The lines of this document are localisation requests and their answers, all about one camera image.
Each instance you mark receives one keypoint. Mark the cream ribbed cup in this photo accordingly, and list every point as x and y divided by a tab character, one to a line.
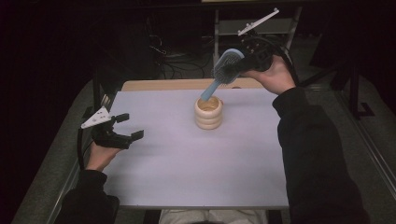
208	120

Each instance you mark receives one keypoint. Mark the white metal frame rack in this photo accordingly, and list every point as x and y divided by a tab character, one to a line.
227	28

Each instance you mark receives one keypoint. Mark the person's left hand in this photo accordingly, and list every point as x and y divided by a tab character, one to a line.
101	157

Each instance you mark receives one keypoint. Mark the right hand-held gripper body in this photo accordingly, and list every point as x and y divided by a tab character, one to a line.
257	54

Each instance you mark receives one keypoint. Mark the person's legs in light trousers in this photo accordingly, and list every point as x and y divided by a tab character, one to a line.
214	217

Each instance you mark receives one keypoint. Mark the black metal stand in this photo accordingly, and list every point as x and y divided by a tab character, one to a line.
97	93
354	90

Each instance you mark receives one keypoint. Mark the metal floor rail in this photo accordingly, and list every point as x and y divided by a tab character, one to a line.
367	146
62	193

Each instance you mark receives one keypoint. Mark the person's right hand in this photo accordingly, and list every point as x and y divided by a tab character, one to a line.
275	77

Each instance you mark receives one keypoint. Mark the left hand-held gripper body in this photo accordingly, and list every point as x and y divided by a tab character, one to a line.
109	138

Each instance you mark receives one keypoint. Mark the light blue hairbrush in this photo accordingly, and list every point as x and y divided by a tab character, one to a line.
214	86

